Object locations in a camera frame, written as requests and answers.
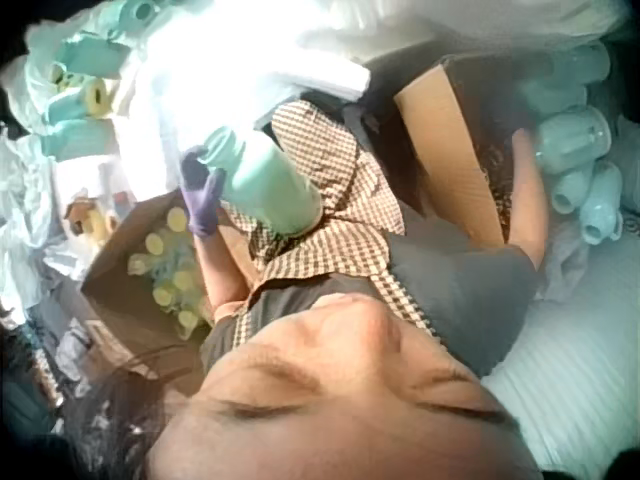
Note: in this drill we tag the person's legs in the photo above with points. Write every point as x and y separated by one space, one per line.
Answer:
345 165

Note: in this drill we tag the group of yellow capped bottles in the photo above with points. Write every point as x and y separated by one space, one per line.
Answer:
172 280

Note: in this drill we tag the person's left hand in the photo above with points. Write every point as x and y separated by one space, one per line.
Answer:
200 205

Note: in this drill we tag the bag of green bottles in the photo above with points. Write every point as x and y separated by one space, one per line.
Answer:
80 95

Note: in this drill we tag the mint green plastic bottle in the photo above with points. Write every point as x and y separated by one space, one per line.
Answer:
265 185

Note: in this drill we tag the open brown cardboard box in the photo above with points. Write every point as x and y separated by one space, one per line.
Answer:
450 150

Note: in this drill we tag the heap of light blue bottles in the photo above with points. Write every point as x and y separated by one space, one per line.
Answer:
580 150

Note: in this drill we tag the cardboard box with capped bottles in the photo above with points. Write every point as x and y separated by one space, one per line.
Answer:
132 235

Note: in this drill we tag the white plastic sheet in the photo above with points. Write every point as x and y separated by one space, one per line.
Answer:
320 75

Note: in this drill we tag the light blue striped cloth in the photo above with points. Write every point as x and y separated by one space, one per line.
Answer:
575 360

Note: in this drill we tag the crumpled white plastic bag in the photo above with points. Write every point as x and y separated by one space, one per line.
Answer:
25 215

